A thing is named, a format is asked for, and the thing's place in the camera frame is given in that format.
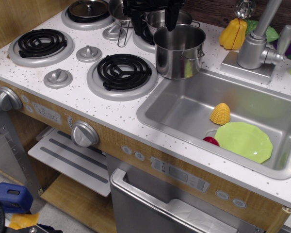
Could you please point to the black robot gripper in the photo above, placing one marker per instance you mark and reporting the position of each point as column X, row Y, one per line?
column 137, row 8

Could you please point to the tall steel pot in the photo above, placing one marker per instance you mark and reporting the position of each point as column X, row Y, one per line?
column 179, row 52

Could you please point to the steel pot on rear burner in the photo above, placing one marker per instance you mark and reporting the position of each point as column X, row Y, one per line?
column 156, row 19

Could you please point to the glass pot lid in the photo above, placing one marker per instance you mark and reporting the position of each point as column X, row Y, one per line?
column 88, row 10

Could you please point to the rear right coil burner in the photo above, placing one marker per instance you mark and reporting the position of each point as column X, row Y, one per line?
column 143, row 44

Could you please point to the silver stovetop knob rear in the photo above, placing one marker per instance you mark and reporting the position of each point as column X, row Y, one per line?
column 114, row 32

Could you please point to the silver stovetop knob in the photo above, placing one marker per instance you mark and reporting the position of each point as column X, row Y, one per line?
column 114, row 32
column 58, row 78
column 88, row 54

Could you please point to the front right black coil burner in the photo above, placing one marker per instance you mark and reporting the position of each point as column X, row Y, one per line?
column 123, row 72

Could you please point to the black coil burner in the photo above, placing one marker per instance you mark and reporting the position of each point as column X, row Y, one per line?
column 123, row 72
column 40, row 43

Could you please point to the silver stovetop knob middle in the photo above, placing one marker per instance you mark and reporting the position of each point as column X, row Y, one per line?
column 88, row 54

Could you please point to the yellow toy bell pepper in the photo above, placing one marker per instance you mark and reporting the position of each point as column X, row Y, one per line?
column 233, row 36

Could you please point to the clear crystal faucet knob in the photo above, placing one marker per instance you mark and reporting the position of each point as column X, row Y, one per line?
column 244, row 8

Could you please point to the silver toy sink basin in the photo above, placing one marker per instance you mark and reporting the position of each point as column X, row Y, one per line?
column 182, row 109

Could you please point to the silver toy faucet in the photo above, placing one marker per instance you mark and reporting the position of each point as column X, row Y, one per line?
column 255, row 61

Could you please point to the silver stovetop knob front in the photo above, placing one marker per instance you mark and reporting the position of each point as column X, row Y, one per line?
column 58, row 78

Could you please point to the green toy lettuce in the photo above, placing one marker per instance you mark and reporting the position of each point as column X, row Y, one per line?
column 271, row 34

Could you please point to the yellow toy corn piece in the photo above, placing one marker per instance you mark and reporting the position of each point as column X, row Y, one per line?
column 221, row 114

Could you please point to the front left black coil burner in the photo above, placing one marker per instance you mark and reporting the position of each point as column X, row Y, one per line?
column 40, row 43

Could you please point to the red toy item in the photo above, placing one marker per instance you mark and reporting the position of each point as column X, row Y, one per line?
column 211, row 140

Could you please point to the silver oven dial right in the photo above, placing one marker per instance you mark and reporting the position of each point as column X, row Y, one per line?
column 83, row 134

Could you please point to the silver oven dial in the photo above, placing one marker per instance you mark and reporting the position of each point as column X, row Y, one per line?
column 83, row 134
column 9, row 100

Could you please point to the digital clock panel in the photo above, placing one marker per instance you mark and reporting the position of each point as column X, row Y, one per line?
column 47, row 113

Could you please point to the green plastic plate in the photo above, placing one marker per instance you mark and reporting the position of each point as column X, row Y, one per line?
column 245, row 140

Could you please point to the white oven rack shelf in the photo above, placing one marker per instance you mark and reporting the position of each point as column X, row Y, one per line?
column 86, row 166

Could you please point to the silver oven dial left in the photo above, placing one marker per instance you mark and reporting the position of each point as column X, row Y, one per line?
column 9, row 100

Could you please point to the silver dishwasher door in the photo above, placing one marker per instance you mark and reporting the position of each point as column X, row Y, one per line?
column 143, row 203

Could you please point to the silver oven door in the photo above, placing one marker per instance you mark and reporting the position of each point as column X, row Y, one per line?
column 15, row 166

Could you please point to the blue clamp device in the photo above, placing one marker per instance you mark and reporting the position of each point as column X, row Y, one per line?
column 15, row 199

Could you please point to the yellow cloth on floor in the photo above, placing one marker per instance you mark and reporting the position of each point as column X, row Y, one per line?
column 21, row 221

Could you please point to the small steel saucepan with handle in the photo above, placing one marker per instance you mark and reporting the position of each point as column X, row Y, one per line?
column 116, row 12

